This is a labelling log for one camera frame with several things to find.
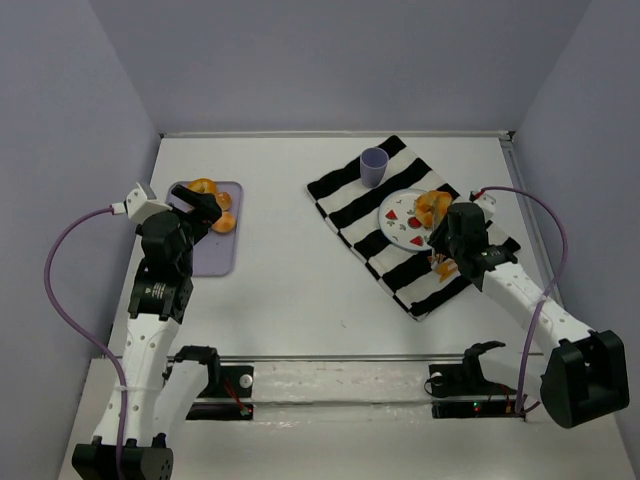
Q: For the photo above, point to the metal food tongs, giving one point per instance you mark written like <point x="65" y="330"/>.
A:
<point x="438" y="209"/>

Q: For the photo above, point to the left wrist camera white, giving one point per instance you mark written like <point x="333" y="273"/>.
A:
<point x="140" y="204"/>

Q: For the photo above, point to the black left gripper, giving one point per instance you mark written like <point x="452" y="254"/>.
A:
<point x="198" y="210"/>

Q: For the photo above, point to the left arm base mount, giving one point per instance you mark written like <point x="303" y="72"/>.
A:
<point x="228" y="400"/>

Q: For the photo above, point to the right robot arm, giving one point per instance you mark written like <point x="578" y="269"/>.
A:
<point x="586" y="373"/>

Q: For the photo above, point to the watermelon pattern plate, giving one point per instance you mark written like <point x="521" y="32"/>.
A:
<point x="398" y="223"/>

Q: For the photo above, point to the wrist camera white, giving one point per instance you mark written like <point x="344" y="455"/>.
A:
<point x="486" y="202"/>
<point x="140" y="204"/>

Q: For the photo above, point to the lilac plastic tray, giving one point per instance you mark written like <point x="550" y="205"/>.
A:
<point x="214" y="255"/>

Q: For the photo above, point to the small golden bread roll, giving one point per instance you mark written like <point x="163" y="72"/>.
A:
<point x="225" y="224"/>

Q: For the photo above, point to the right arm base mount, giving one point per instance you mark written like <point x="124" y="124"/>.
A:
<point x="483" y="383"/>

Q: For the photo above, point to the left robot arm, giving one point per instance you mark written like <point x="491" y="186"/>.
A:
<point x="153" y="395"/>

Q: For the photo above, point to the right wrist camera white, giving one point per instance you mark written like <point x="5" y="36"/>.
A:
<point x="486" y="202"/>

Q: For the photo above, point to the orange plastic fork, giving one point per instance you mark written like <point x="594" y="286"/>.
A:
<point x="443" y="266"/>

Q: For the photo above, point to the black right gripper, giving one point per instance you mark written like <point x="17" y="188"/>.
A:
<point x="442" y="237"/>

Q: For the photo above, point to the metal table edge rail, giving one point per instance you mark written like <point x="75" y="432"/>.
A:
<point x="502" y="135"/>

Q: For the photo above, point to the large orange bread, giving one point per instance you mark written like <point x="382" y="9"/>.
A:
<point x="422" y="209"/>

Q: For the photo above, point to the lilac plastic cup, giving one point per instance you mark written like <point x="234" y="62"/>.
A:
<point x="373" y="163"/>

